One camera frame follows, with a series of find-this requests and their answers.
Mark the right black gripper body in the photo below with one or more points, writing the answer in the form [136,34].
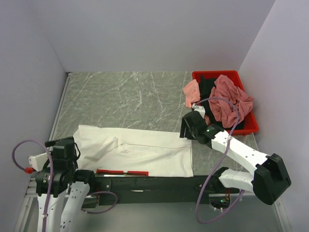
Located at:
[193,134]

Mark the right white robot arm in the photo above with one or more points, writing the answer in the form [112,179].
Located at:
[266,175]

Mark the light pink t shirt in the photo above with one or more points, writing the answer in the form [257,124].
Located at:
[192,93]

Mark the black base beam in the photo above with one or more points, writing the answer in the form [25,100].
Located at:
[142,189]

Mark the white t shirt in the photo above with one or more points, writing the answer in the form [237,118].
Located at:
[154,153]

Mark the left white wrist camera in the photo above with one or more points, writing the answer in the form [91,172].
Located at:
[37,163]

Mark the black t shirt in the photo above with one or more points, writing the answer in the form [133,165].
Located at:
[205,87]

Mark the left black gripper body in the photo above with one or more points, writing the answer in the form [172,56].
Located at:
[74,164]

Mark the dusty pink t shirt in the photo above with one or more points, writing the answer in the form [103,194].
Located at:
[228,102]

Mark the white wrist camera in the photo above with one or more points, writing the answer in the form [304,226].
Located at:
[37,163]
[199,108]

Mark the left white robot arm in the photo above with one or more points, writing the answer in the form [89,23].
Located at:
[61,187]

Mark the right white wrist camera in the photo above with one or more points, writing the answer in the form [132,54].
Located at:
[199,108]

